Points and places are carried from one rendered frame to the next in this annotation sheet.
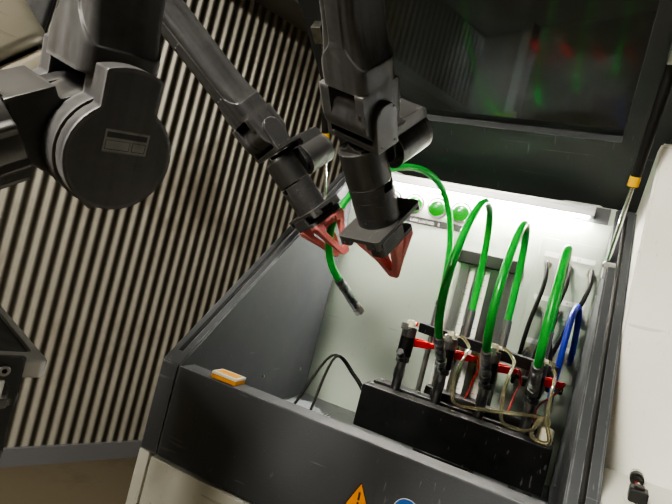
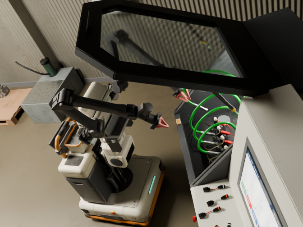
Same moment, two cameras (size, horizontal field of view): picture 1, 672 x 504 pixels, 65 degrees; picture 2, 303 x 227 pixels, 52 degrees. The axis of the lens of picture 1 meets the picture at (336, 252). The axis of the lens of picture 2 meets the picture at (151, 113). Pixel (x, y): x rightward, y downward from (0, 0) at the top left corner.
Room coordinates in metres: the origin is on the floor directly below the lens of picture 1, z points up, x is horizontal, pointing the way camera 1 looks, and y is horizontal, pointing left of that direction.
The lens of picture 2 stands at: (0.34, -1.39, 2.53)
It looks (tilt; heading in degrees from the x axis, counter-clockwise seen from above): 41 degrees down; 75
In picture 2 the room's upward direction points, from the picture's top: 23 degrees counter-clockwise
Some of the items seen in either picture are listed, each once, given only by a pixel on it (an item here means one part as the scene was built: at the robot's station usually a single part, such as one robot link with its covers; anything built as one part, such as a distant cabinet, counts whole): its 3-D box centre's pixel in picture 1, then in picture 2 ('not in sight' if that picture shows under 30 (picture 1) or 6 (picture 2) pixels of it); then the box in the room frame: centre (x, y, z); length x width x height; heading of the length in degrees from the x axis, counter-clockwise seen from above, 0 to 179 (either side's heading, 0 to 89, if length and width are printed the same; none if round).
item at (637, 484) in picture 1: (637, 485); (214, 188); (0.74, -0.49, 0.99); 0.12 x 0.02 x 0.02; 150
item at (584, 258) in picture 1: (556, 309); not in sight; (1.16, -0.50, 1.20); 0.13 x 0.03 x 0.31; 66
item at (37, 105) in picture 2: not in sight; (43, 84); (0.13, 2.73, 0.37); 0.77 x 0.63 x 0.74; 44
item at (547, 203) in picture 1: (472, 192); not in sight; (1.26, -0.28, 1.43); 0.54 x 0.03 x 0.02; 66
